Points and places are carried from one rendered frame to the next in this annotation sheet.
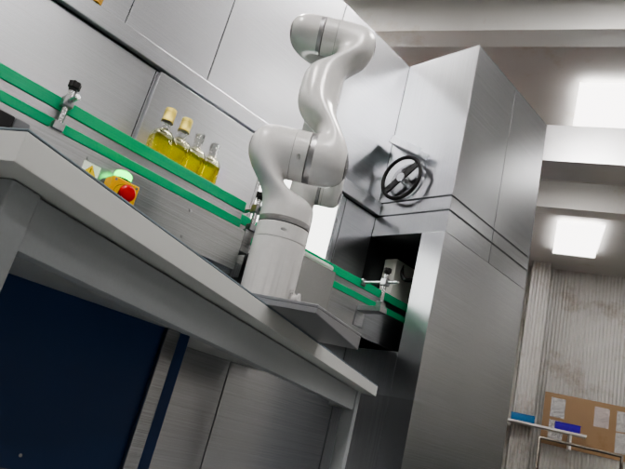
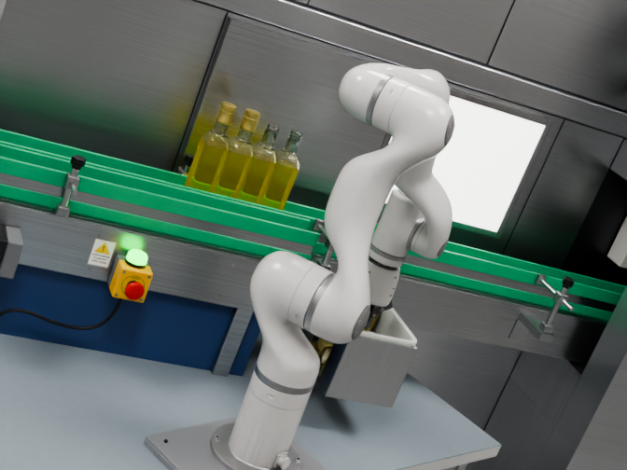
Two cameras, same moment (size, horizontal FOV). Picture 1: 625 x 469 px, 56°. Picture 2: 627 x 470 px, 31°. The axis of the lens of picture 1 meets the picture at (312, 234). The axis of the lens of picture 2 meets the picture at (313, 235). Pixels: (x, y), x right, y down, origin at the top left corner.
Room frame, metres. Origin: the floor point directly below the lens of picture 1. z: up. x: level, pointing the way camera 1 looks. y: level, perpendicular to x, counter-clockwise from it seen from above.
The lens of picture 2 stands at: (-0.69, -0.43, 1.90)
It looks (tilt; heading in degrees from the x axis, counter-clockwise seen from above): 18 degrees down; 16
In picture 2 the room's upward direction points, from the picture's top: 22 degrees clockwise
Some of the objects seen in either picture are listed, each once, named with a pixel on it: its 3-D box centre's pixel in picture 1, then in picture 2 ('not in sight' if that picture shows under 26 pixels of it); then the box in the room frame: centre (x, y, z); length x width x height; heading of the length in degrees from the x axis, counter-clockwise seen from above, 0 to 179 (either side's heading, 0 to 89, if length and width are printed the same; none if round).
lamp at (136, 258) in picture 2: (123, 177); (137, 257); (1.34, 0.47, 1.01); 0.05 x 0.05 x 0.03
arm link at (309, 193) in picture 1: (305, 187); (401, 222); (1.66, 0.06, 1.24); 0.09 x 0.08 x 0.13; 87
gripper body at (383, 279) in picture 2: not in sight; (375, 279); (1.66, 0.06, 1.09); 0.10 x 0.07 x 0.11; 133
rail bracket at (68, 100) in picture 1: (70, 104); (71, 191); (1.24, 0.61, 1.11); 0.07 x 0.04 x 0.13; 41
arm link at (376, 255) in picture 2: not in sight; (386, 255); (1.66, 0.06, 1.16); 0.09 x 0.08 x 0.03; 133
